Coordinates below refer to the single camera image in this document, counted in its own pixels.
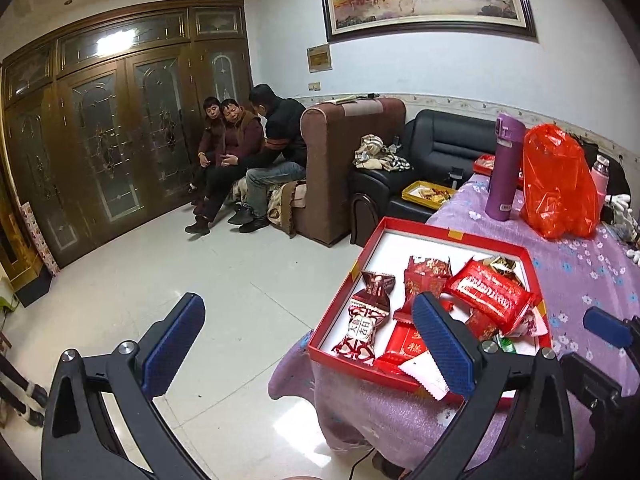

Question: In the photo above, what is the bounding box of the red snack plate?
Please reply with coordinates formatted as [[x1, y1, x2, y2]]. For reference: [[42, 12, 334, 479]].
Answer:
[[472, 154, 526, 183]]

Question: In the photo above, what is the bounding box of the white grey plush toy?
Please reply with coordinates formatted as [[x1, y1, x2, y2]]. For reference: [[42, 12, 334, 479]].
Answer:
[[602, 192, 640, 266]]

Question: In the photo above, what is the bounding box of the large red snack packet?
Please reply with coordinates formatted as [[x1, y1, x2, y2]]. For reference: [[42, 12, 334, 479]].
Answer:
[[444, 258, 543, 336]]

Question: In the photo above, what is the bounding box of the yellow wall plaque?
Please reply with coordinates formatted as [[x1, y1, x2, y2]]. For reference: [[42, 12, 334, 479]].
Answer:
[[306, 44, 333, 74]]

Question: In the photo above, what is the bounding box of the red gold patterned packet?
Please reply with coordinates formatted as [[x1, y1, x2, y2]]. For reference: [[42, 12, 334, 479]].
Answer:
[[404, 256, 453, 311]]

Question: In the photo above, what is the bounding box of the black leather sofa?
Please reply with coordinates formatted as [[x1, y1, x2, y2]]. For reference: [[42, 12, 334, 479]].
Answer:
[[350, 109, 501, 248]]

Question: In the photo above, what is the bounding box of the beige seat cushion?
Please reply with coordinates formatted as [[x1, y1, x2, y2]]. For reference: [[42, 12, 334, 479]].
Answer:
[[227, 177, 307, 233]]

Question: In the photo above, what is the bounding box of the red cardboard box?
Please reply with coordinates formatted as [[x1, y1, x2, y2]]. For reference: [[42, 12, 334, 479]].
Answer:
[[307, 216, 553, 406]]

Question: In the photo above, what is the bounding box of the yellow snack tray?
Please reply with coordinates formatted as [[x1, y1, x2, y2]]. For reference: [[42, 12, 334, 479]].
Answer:
[[402, 180, 458, 208]]

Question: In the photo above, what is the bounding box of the gold wooden cabinet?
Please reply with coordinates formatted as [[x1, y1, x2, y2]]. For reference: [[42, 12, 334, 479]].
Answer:
[[0, 200, 38, 306]]

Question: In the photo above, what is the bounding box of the purple floral tablecloth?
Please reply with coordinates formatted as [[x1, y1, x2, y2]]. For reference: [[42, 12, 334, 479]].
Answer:
[[268, 172, 640, 480]]

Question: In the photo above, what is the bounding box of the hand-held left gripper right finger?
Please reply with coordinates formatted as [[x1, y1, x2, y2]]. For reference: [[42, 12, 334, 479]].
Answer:
[[410, 291, 576, 480]]

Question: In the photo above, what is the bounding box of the plaid cloth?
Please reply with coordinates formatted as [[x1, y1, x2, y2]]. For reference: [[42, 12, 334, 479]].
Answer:
[[352, 135, 413, 171]]

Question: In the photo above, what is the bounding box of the black cable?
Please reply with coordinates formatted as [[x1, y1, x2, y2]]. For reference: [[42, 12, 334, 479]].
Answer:
[[347, 447, 376, 480]]

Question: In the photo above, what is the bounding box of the patterned cardboard box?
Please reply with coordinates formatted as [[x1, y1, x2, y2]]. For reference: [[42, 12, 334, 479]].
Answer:
[[20, 201, 61, 277]]

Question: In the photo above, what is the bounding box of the brown wooden glass door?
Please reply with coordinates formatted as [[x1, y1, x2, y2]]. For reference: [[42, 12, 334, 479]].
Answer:
[[0, 0, 256, 291]]

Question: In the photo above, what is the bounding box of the small red candy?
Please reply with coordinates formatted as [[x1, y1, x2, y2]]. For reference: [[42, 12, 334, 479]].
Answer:
[[465, 310, 501, 343]]

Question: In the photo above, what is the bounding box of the orange plastic bag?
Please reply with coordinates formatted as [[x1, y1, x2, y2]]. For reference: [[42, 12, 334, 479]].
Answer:
[[520, 124, 601, 240]]

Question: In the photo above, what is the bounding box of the red packet with white edge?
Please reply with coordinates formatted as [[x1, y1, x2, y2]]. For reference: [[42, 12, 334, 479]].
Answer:
[[375, 320, 451, 401]]

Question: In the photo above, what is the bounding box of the pink water bottle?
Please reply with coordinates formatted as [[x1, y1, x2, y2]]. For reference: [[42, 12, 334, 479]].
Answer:
[[590, 155, 612, 211]]

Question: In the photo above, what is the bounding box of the purple thermos bottle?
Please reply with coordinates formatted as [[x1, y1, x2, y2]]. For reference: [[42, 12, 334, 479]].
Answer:
[[484, 113, 527, 222]]

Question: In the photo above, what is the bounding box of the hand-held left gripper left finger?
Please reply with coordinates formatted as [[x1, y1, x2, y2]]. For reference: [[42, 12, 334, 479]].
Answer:
[[40, 291, 207, 480]]

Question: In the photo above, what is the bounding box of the brown fabric sofa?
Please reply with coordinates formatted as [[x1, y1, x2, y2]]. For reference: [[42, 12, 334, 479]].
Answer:
[[295, 97, 407, 247]]

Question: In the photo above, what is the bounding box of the candy-shaped red white box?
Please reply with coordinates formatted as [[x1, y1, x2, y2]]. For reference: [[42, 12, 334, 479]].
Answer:
[[331, 270, 398, 367]]

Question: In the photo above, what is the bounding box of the pink white snack packet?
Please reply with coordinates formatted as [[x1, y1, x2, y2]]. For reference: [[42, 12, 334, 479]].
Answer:
[[500, 305, 551, 338]]

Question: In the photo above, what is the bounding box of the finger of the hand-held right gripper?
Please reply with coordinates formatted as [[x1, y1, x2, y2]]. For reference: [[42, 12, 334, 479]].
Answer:
[[560, 352, 638, 413], [582, 306, 640, 348]]

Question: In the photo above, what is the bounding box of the gold foil snack packet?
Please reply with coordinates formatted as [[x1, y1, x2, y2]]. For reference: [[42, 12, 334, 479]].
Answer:
[[482, 255, 523, 286]]

